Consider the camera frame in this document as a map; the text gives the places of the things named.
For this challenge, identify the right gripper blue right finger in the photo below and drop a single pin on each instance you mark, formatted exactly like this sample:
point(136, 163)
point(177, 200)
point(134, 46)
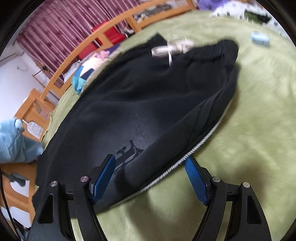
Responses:
point(199, 179)

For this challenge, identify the black pants with white stripe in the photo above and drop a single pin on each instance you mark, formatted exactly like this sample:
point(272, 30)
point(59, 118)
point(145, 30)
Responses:
point(146, 111)

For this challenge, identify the colourful geometric pillow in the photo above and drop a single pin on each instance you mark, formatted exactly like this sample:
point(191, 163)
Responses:
point(88, 66)

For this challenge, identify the white dotted cloth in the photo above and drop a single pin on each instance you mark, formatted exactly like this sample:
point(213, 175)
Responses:
point(243, 11)

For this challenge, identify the small light blue object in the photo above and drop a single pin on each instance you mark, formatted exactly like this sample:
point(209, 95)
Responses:
point(260, 39)

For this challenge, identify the grey dustpan hanging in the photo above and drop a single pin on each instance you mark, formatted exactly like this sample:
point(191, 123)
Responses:
point(16, 177)

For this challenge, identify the light blue fleece garment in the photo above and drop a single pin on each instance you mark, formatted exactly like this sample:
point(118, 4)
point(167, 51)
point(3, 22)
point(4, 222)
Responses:
point(16, 147)

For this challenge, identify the purple plush toy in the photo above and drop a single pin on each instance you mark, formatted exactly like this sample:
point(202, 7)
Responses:
point(210, 5)

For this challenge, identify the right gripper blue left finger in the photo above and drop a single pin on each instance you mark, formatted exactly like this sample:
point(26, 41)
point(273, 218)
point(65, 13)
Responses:
point(100, 177)

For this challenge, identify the green plush blanket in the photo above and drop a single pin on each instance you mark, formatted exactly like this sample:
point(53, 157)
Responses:
point(255, 141)

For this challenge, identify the red chair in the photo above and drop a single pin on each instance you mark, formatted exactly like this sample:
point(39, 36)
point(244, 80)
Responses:
point(113, 35)
point(86, 51)

